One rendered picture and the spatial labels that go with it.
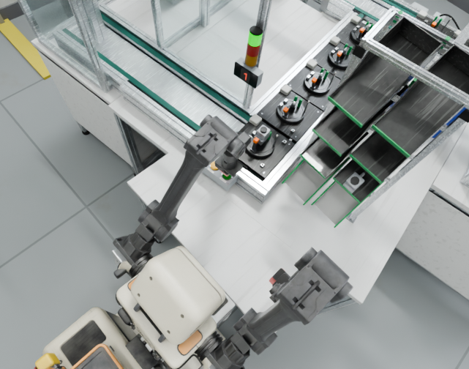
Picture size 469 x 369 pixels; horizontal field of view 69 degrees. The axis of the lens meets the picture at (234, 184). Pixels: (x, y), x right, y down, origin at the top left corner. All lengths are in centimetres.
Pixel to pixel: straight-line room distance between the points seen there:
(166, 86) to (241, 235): 85
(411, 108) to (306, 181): 54
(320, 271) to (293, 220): 87
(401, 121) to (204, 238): 88
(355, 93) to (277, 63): 106
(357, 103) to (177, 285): 71
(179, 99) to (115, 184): 105
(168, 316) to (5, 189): 210
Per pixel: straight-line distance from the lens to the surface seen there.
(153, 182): 159
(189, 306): 89
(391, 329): 258
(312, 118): 173
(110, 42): 209
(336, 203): 145
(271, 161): 154
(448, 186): 199
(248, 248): 148
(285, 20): 238
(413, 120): 109
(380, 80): 111
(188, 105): 175
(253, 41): 137
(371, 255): 163
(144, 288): 95
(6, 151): 302
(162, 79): 187
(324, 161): 131
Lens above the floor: 227
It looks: 63 degrees down
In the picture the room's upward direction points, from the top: 11 degrees clockwise
